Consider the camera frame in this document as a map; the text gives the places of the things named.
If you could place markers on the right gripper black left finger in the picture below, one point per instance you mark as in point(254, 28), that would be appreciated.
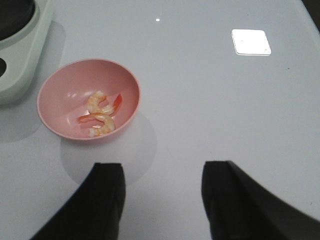
point(94, 211)

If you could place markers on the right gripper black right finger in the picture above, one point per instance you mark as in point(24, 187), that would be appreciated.
point(238, 208)

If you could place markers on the cooked shrimp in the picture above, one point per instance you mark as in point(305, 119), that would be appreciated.
point(94, 101)
point(108, 124)

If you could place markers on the pink plastic bowl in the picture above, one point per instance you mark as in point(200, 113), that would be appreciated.
point(63, 97)

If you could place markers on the mint green breakfast maker base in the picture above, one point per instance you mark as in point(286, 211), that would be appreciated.
point(21, 52)

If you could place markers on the black round frying pan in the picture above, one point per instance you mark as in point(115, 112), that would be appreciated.
point(14, 15)

